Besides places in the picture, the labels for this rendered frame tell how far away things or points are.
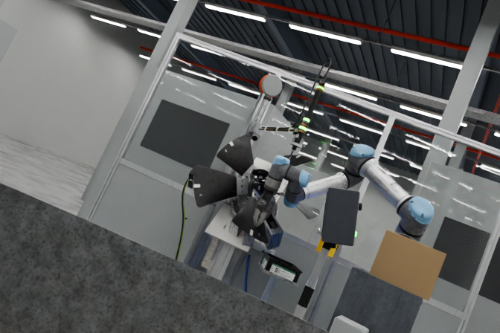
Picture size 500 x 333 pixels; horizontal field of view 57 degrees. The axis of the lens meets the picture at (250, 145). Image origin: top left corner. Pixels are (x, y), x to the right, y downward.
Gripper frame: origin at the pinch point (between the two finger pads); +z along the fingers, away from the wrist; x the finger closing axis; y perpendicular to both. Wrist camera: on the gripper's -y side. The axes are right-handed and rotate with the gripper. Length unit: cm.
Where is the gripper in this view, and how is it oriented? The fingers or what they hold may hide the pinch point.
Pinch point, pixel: (256, 224)
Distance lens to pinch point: 229.2
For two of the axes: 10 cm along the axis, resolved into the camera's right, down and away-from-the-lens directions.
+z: -3.4, 9.2, 1.7
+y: 2.7, -0.7, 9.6
